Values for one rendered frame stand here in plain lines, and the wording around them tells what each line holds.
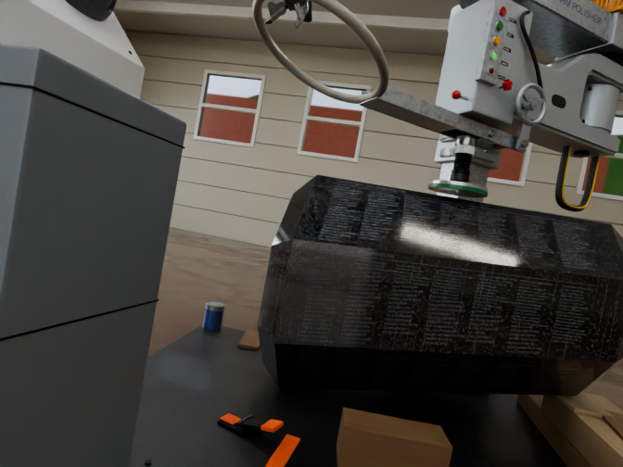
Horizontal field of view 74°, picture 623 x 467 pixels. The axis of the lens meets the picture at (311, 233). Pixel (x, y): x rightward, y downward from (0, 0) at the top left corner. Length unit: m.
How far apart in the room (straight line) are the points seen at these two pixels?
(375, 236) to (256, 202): 6.95
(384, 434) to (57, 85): 1.09
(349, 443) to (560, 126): 1.42
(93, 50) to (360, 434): 1.11
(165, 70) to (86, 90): 9.01
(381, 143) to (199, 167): 3.70
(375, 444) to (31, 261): 0.95
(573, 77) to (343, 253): 1.20
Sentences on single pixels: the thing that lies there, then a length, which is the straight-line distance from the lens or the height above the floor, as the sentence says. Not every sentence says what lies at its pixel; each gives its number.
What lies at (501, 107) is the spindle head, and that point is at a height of 1.19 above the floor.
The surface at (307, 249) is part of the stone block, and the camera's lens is 1.32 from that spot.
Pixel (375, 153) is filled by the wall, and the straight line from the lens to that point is 7.85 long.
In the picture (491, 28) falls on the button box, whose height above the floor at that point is 1.43.
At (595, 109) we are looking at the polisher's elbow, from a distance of 2.18.
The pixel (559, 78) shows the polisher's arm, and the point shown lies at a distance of 1.96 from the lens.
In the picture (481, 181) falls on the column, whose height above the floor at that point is 1.07.
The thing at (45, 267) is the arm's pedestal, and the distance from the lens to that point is 0.78.
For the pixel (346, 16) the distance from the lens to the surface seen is 1.21.
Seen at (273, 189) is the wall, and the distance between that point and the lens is 8.15.
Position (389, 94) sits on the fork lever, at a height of 1.13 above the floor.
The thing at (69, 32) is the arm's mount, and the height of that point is 0.92.
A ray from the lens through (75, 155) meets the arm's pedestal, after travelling 0.78.
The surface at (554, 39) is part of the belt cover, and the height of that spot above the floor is 1.60.
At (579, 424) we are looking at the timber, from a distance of 1.72.
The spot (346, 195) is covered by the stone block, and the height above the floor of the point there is 0.78.
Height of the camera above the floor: 0.68
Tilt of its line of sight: 2 degrees down
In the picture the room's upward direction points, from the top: 10 degrees clockwise
